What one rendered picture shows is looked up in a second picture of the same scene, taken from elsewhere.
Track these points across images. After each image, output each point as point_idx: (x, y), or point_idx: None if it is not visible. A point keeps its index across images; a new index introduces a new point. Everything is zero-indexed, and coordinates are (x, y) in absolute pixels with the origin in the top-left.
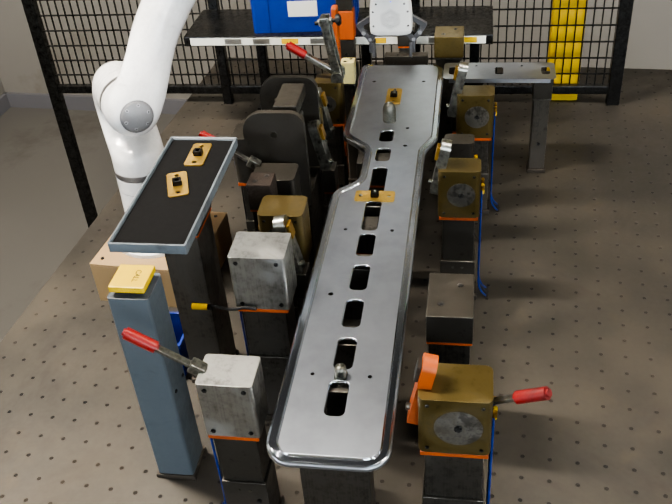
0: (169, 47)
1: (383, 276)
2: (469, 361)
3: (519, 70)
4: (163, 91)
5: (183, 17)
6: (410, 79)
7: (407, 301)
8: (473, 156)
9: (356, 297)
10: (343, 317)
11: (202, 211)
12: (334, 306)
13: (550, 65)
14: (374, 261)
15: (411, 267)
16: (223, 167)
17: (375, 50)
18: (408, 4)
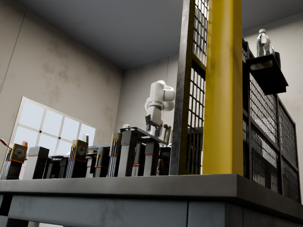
0: (150, 133)
1: (61, 156)
2: (26, 162)
3: (139, 133)
4: (145, 144)
5: (152, 125)
6: (162, 150)
7: (49, 156)
8: (97, 153)
9: (59, 158)
10: (57, 159)
11: (92, 146)
12: (61, 159)
13: (133, 127)
14: (67, 156)
15: (58, 155)
16: (106, 144)
17: (156, 133)
18: (147, 110)
